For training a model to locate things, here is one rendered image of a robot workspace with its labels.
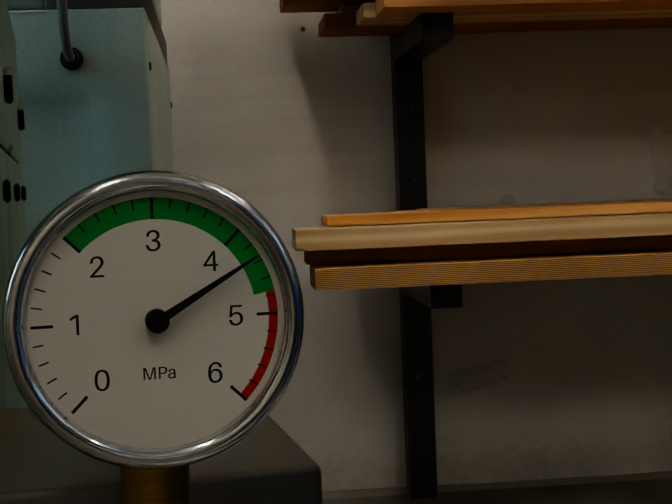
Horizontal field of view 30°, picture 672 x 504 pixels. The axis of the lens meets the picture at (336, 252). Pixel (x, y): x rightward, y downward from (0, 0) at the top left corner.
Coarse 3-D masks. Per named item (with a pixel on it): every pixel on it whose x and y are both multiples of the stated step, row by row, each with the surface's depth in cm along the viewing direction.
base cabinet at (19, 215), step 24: (0, 168) 50; (0, 192) 49; (24, 192) 81; (0, 216) 48; (24, 216) 87; (0, 240) 47; (24, 240) 83; (0, 264) 46; (0, 288) 45; (0, 312) 44; (0, 336) 43; (0, 360) 42; (0, 384) 41; (0, 408) 41
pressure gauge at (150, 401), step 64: (128, 192) 26; (192, 192) 26; (64, 256) 26; (128, 256) 26; (192, 256) 26; (64, 320) 26; (128, 320) 26; (192, 320) 27; (256, 320) 27; (64, 384) 26; (128, 384) 26; (192, 384) 27; (256, 384) 27; (128, 448) 26; (192, 448) 26
